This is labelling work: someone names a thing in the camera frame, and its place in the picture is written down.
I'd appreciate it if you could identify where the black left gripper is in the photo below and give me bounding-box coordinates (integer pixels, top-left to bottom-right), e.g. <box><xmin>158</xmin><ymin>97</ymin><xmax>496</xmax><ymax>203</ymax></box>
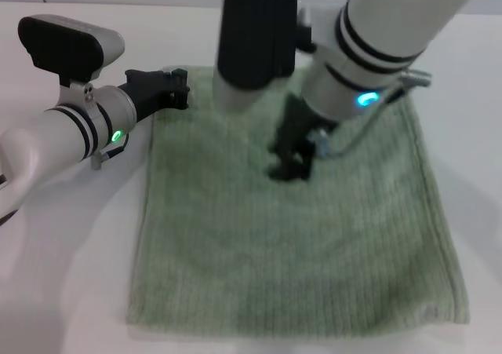
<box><xmin>121</xmin><ymin>67</ymin><xmax>192</xmax><ymax>122</ymax></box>

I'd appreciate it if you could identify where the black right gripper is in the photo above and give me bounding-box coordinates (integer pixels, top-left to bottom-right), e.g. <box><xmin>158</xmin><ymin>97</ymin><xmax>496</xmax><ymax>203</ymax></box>
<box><xmin>267</xmin><ymin>92</ymin><xmax>336</xmax><ymax>183</ymax></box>

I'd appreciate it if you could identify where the green ribbed towel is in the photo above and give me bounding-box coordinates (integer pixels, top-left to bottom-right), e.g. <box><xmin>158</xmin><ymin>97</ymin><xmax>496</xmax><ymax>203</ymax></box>
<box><xmin>125</xmin><ymin>64</ymin><xmax>471</xmax><ymax>327</ymax></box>

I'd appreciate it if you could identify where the grey right wrist cable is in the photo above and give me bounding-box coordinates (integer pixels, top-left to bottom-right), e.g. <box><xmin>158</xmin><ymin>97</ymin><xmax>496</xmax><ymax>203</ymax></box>
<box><xmin>316</xmin><ymin>88</ymin><xmax>409</xmax><ymax>159</ymax></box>

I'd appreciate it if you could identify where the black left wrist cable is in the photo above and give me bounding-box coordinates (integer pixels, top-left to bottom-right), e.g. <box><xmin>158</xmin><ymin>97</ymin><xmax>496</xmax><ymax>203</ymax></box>
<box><xmin>100</xmin><ymin>133</ymin><xmax>130</xmax><ymax>159</ymax></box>

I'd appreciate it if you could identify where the right wrist camera black silver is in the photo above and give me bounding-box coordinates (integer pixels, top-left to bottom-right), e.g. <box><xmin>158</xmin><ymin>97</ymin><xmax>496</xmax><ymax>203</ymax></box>
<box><xmin>213</xmin><ymin>0</ymin><xmax>315</xmax><ymax>112</ymax></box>

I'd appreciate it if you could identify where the wrist camera black silver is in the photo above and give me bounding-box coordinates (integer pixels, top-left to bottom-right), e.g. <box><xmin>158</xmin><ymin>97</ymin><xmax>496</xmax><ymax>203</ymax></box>
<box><xmin>17</xmin><ymin>14</ymin><xmax>126</xmax><ymax>111</ymax></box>
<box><xmin>213</xmin><ymin>0</ymin><xmax>315</xmax><ymax>112</ymax></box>

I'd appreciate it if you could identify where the left wrist camera black silver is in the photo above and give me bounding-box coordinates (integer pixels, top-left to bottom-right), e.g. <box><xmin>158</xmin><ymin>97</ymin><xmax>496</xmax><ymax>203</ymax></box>
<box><xmin>17</xmin><ymin>14</ymin><xmax>126</xmax><ymax>111</ymax></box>

